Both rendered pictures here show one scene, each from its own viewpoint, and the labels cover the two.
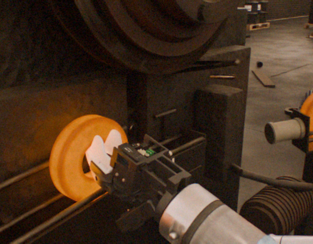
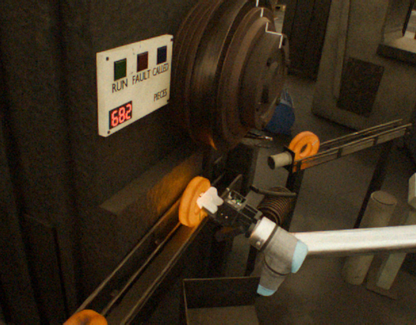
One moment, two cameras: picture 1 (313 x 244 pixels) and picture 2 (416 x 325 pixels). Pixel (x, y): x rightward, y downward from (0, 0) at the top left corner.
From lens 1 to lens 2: 68 cm
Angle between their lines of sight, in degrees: 20
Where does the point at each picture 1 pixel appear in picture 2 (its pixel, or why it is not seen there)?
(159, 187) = (247, 221)
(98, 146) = (208, 198)
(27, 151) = (165, 202)
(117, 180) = (221, 217)
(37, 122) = (170, 186)
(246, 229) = (291, 237)
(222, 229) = (281, 239)
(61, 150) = (189, 202)
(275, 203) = (275, 207)
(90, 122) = (200, 184)
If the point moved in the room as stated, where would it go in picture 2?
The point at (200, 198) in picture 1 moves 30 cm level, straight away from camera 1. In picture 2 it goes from (269, 225) to (246, 170)
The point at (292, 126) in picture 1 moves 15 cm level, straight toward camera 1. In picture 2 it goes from (285, 158) to (287, 177)
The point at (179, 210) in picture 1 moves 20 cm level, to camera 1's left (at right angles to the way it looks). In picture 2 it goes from (261, 231) to (193, 240)
